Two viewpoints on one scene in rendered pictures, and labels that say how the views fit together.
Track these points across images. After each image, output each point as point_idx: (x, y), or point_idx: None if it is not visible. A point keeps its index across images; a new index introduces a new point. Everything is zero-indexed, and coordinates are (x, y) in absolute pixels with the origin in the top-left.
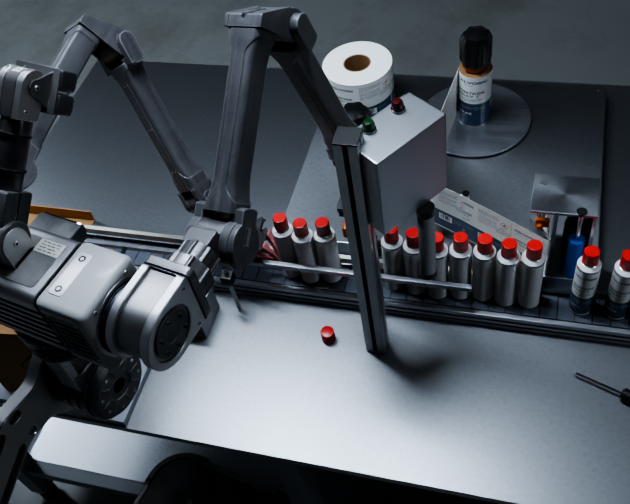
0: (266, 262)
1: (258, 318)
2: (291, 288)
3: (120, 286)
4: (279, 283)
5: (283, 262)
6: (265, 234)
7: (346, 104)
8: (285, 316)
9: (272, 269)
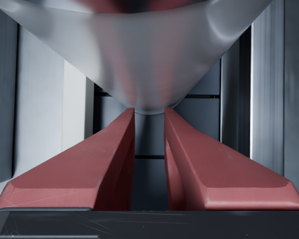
0: (274, 157)
1: None
2: (233, 62)
3: None
4: (219, 115)
5: (256, 32)
6: (101, 223)
7: None
8: (284, 89)
9: (153, 163)
